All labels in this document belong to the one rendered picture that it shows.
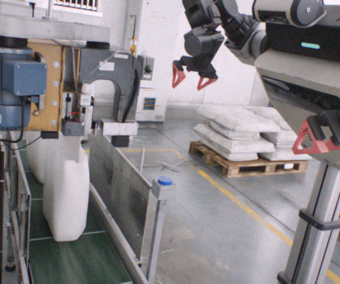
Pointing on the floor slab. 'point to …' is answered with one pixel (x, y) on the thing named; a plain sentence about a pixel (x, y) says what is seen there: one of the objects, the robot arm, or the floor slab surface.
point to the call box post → (156, 240)
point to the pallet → (230, 166)
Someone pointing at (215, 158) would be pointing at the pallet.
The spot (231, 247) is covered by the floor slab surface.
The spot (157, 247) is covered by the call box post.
